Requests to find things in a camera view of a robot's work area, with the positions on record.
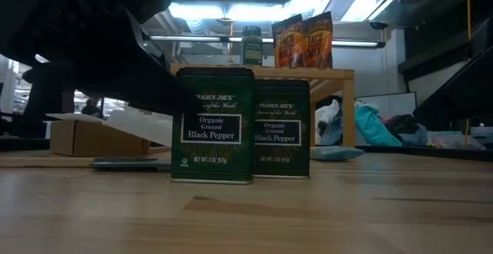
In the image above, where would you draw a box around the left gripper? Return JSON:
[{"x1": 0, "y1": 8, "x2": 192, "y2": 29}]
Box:
[{"x1": 0, "y1": 0, "x2": 201, "y2": 115}]

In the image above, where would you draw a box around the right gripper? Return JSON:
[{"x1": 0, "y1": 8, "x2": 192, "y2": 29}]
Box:
[{"x1": 414, "y1": 46, "x2": 493, "y2": 132}]

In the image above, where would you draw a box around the green black pepper tin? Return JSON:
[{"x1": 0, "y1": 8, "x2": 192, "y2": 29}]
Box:
[
  {"x1": 253, "y1": 79, "x2": 311, "y2": 179},
  {"x1": 171, "y1": 67, "x2": 255, "y2": 185}
]

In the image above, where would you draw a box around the green-lidded spice jar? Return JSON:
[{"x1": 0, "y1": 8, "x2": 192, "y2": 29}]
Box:
[{"x1": 241, "y1": 25, "x2": 263, "y2": 67}]

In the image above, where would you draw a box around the orange taco mix packet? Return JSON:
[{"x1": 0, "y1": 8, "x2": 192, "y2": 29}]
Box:
[
  {"x1": 271, "y1": 14, "x2": 305, "y2": 69},
  {"x1": 302, "y1": 11, "x2": 334, "y2": 69}
]

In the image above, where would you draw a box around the wooden slatted shelf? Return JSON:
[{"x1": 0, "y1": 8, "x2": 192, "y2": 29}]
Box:
[{"x1": 170, "y1": 63, "x2": 355, "y2": 148}]

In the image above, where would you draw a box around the dark clothing heap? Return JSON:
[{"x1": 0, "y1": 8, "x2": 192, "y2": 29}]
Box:
[{"x1": 383, "y1": 114, "x2": 428, "y2": 147}]

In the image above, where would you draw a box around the white ice cube tray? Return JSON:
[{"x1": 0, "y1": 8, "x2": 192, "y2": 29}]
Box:
[{"x1": 103, "y1": 105, "x2": 173, "y2": 147}]

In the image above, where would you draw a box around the person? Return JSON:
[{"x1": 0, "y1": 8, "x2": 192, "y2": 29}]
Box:
[{"x1": 80, "y1": 97, "x2": 102, "y2": 117}]

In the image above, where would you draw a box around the teal cloth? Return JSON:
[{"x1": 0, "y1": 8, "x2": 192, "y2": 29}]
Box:
[{"x1": 354, "y1": 102, "x2": 404, "y2": 147}]

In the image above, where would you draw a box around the small cardboard box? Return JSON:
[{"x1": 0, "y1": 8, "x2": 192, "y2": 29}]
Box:
[{"x1": 45, "y1": 112, "x2": 150, "y2": 158}]

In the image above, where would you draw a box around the long ceiling light tube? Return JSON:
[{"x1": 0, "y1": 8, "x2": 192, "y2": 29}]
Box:
[{"x1": 148, "y1": 34, "x2": 386, "y2": 48}]

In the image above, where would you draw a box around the white cloth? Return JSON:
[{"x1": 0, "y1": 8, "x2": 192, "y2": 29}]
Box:
[{"x1": 314, "y1": 99, "x2": 342, "y2": 145}]

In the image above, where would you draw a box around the black aluminium rig frame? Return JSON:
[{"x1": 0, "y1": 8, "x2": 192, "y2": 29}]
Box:
[{"x1": 0, "y1": 137, "x2": 493, "y2": 162}]

